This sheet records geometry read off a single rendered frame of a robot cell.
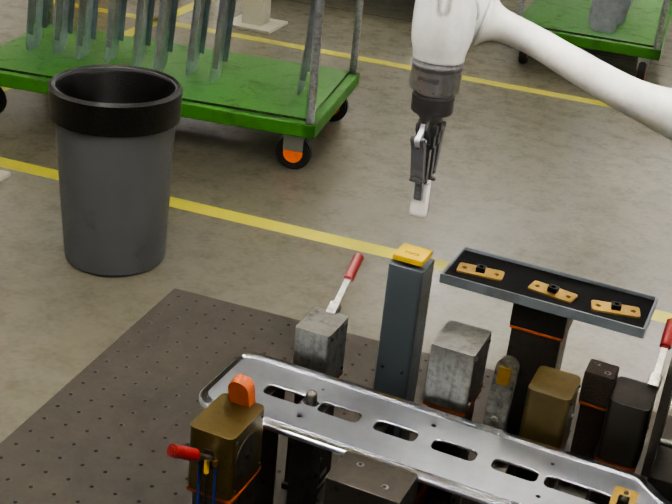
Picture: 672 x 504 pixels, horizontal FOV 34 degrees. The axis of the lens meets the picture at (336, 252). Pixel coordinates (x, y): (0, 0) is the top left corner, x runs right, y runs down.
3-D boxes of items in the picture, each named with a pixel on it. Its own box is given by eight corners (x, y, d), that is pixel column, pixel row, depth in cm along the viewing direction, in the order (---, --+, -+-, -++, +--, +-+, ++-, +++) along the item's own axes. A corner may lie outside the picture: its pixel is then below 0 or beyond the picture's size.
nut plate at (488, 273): (455, 271, 201) (456, 265, 201) (460, 263, 205) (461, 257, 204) (501, 281, 199) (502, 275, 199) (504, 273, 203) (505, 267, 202)
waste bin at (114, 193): (26, 265, 436) (19, 87, 404) (93, 219, 479) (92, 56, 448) (140, 295, 422) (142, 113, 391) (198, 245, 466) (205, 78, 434)
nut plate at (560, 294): (526, 288, 198) (527, 282, 197) (535, 281, 201) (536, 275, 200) (570, 304, 194) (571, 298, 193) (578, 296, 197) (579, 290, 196)
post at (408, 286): (362, 456, 225) (385, 263, 206) (376, 437, 232) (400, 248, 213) (396, 468, 223) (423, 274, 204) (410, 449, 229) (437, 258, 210)
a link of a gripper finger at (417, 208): (430, 181, 200) (428, 183, 200) (425, 217, 203) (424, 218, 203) (414, 178, 201) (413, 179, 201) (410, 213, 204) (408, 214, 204)
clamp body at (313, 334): (279, 489, 214) (293, 326, 198) (306, 457, 224) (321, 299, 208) (313, 502, 211) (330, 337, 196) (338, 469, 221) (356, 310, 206)
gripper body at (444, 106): (422, 80, 198) (416, 129, 202) (405, 92, 191) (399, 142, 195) (462, 89, 196) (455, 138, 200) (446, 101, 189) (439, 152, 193)
